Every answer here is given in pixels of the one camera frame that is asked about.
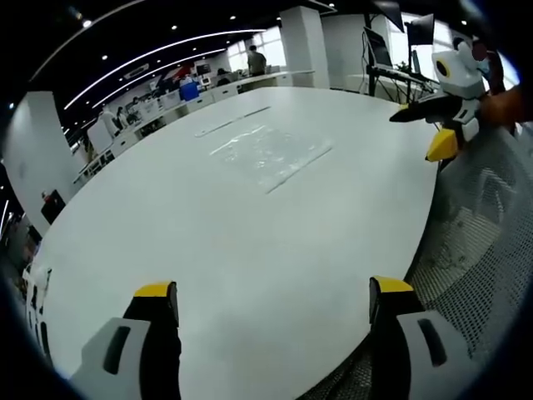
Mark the black studio light panel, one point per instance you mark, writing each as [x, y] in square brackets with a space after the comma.
[420, 29]

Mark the black and red device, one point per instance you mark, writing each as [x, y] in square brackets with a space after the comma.
[52, 206]

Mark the clear resealable plastic bag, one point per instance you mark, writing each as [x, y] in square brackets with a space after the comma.
[266, 150]

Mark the blue box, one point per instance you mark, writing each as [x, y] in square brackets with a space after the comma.
[188, 89]

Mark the laptop on stand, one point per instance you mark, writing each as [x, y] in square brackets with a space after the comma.
[381, 52]

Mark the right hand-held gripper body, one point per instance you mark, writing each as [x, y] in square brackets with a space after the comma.
[460, 81]

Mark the white chair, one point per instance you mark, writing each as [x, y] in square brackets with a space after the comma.
[35, 304]

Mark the white square pillar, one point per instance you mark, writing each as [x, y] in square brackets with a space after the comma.
[304, 43]

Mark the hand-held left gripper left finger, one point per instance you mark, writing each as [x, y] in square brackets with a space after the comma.
[125, 346]

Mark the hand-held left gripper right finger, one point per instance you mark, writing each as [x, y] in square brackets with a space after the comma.
[410, 333]

